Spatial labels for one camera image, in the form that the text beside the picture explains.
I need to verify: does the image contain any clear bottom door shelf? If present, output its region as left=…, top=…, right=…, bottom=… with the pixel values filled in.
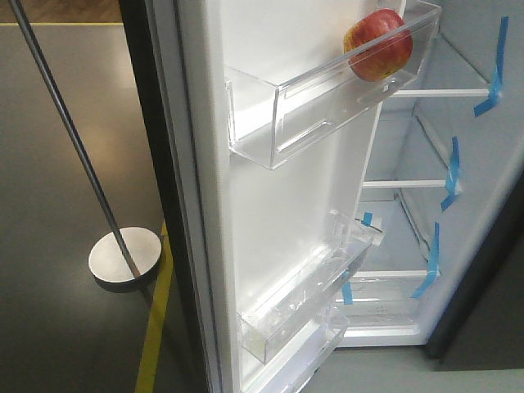
left=240, top=305, right=349, bottom=392

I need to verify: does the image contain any red yellow apple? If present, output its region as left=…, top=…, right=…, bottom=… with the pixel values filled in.
left=343, top=8, right=413, bottom=82

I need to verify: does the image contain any fridge door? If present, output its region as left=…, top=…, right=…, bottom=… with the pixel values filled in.
left=120, top=1, right=423, bottom=392

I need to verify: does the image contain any clear door shelf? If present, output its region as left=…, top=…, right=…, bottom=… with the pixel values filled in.
left=240, top=305, right=349, bottom=392
left=220, top=1, right=441, bottom=169
left=237, top=211, right=372, bottom=364

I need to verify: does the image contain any clear lower door shelf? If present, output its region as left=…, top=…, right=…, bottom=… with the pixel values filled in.
left=237, top=211, right=372, bottom=364

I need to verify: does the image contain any clear upper door shelf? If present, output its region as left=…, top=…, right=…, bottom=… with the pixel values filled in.
left=220, top=1, right=441, bottom=169

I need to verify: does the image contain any white open fridge body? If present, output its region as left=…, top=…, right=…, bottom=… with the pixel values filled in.
left=337, top=1, right=523, bottom=358

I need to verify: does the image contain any white paper packet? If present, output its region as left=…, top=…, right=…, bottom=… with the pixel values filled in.
left=355, top=211, right=386, bottom=246

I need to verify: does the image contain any metal stanchion post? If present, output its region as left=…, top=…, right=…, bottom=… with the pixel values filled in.
left=8, top=1, right=162, bottom=287

